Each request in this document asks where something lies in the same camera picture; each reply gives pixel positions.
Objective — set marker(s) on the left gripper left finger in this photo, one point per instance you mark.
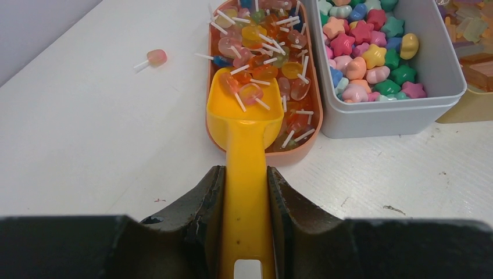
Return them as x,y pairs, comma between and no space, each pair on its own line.
186,233

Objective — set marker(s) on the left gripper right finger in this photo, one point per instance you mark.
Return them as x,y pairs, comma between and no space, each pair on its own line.
304,234

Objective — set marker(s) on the orange plastic scoop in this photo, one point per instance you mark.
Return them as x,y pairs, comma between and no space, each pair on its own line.
246,240

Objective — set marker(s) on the loose pink lollipop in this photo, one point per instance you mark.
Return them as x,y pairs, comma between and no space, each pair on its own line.
155,58

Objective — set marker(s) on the pink oval lollipop tin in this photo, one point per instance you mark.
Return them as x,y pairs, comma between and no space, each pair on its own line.
266,43

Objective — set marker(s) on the grey star candy tin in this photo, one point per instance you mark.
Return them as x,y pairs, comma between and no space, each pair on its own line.
384,67

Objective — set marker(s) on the yellow gummy candy tin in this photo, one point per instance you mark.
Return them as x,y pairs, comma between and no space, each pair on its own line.
469,26

